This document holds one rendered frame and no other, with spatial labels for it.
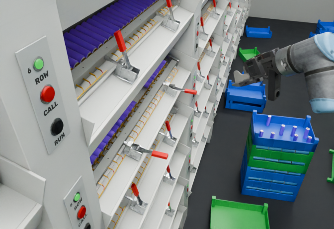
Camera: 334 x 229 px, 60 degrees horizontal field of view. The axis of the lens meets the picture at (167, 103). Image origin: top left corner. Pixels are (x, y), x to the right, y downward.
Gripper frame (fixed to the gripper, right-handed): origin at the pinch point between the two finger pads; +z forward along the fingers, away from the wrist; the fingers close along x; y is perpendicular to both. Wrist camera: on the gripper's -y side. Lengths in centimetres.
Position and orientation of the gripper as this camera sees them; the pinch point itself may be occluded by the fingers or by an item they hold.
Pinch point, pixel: (238, 83)
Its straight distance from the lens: 111.8
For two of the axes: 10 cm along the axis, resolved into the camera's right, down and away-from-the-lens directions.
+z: -5.4, 1.7, 8.3
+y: -4.3, -9.0, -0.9
